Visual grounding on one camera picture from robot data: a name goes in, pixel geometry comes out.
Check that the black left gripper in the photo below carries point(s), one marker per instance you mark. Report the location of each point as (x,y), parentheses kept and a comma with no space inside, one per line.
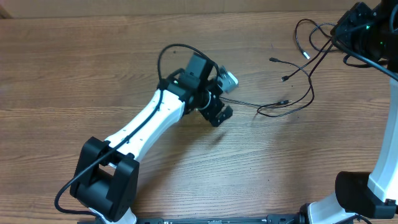
(209,112)

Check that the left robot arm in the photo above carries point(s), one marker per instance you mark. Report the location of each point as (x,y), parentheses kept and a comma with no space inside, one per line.
(107,171)

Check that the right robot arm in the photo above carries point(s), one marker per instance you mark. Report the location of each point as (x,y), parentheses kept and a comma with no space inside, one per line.
(354,127)

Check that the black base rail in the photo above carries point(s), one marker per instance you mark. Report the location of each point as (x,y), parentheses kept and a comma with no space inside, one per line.
(269,219)

